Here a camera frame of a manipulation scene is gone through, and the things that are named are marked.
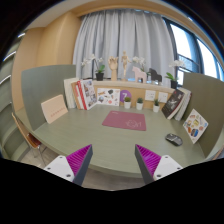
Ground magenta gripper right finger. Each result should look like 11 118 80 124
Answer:
135 144 182 184

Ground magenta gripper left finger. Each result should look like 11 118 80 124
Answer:
44 145 93 186

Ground dark grey computer mouse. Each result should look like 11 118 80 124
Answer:
165 133 183 146

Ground maroon mouse pad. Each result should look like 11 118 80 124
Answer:
102 111 146 131

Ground wooden chair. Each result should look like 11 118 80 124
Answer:
12 113 46 159

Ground small potted plant right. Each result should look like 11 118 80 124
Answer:
153 99 160 113

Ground small potted plant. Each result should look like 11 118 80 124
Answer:
124 97 131 109
153 99 160 113
136 97 144 110

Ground colourful sticker sheet card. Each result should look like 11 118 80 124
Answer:
183 109 209 144

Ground beige card with text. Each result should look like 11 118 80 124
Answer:
41 95 68 124

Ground small potted plant middle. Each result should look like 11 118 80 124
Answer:
136 97 144 110

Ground white book leaning left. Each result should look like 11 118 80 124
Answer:
64 78 78 109

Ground dark cover book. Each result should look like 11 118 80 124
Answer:
162 89 185 120

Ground small potted plant left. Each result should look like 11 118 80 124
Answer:
124 97 131 109

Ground red spine magazine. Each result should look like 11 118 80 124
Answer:
77 79 97 110

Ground illustrated white poster card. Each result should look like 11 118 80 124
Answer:
97 88 120 106

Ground purple round number sign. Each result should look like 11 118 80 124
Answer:
120 90 132 102

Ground white books behind dark book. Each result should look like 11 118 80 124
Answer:
175 87 192 121

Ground white orchid black pot right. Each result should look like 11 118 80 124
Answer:
166 60 185 89

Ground white orchid black pot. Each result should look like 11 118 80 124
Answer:
166 60 185 89
81 54 105 81

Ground green desk divider left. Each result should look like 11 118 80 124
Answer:
21 65 76 130

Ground green desk divider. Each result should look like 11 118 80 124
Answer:
21 65 76 130
183 73 224 157

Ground black horse figurine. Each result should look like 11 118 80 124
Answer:
149 68 162 84

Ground green desk divider right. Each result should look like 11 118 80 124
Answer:
183 73 224 157

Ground pink horse figurine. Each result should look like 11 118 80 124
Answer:
132 67 147 83

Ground white orchid black pot left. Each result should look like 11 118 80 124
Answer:
81 54 105 81

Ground white orchid behind horse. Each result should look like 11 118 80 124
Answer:
132 56 146 71

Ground wooden mannequin figure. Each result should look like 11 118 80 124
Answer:
121 50 131 80

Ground wooden hand model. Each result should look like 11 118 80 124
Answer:
108 56 118 81

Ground grey curtain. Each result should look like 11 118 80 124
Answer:
73 9 174 87

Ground white wall socket right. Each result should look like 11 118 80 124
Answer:
158 92 168 103

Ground white wall socket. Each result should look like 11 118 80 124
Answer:
158 92 168 103
145 90 156 101

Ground white wall socket left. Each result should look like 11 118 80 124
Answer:
145 90 156 101

